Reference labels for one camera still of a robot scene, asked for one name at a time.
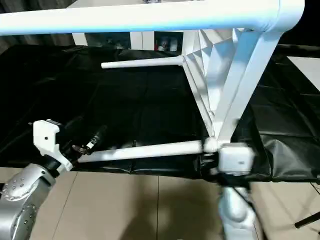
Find white cabinet with glass doors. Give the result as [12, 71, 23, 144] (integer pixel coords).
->
[66, 0, 186, 53]

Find black tripod leg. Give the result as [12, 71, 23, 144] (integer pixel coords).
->
[293, 211, 320, 229]

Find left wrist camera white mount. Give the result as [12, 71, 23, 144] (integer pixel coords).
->
[32, 119, 75, 174]

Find white plastic table top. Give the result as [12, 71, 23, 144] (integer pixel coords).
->
[181, 0, 306, 154]

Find white plastic table leg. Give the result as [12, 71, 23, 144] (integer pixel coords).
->
[0, 4, 279, 38]
[100, 55, 186, 70]
[76, 139, 205, 164]

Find white side table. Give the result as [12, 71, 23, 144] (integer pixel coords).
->
[285, 55, 320, 93]

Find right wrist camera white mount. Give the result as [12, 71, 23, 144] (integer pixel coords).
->
[216, 141, 256, 176]

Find black mat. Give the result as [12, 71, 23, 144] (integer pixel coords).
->
[0, 44, 320, 184]

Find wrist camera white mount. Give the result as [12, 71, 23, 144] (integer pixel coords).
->
[216, 141, 256, 176]
[32, 119, 75, 174]

